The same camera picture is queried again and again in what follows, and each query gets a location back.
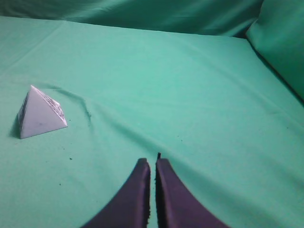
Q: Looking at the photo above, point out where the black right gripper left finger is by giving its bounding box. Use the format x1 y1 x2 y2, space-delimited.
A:
83 158 151 228

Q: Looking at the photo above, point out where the white square pyramid block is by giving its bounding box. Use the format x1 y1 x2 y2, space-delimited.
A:
17 85 68 139

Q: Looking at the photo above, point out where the green cloth table cover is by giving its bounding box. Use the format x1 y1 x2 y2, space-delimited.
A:
0 17 304 228

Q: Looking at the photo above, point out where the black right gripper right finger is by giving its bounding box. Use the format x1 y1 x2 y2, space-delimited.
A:
155 153 228 228

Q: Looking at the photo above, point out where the green cloth backdrop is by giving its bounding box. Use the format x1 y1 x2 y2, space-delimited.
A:
0 0 304 97

